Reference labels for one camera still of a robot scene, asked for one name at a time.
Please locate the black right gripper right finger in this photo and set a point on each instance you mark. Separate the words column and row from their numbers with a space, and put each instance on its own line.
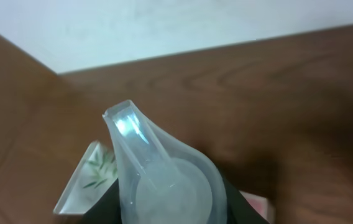
column 239, row 211

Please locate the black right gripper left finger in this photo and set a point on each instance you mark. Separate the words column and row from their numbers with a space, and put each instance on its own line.
column 107, row 210

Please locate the white box with pink inside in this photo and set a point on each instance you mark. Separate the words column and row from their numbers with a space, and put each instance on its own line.
column 261, row 205

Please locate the blue hand soap pump bottle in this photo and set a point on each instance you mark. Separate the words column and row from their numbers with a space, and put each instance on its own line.
column 161, row 179

